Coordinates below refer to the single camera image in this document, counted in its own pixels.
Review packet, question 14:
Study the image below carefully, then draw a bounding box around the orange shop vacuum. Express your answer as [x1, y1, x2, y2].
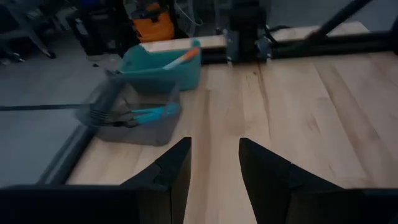
[132, 2, 175, 44]

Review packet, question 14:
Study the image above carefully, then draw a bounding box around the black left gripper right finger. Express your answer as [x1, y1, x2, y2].
[238, 138, 398, 224]

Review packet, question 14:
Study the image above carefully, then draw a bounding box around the black background equipment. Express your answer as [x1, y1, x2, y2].
[67, 0, 139, 58]

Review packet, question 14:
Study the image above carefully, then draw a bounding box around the silver fork orange handle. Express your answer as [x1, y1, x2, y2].
[162, 46, 201, 70]

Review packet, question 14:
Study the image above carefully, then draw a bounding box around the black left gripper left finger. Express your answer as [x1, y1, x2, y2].
[0, 136, 192, 224]

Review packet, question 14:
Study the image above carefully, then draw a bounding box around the teal plastic bin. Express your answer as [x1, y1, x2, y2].
[119, 39, 202, 91]

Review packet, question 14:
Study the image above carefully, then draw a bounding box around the grey translucent plastic bin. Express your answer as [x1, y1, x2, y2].
[76, 79, 183, 147]

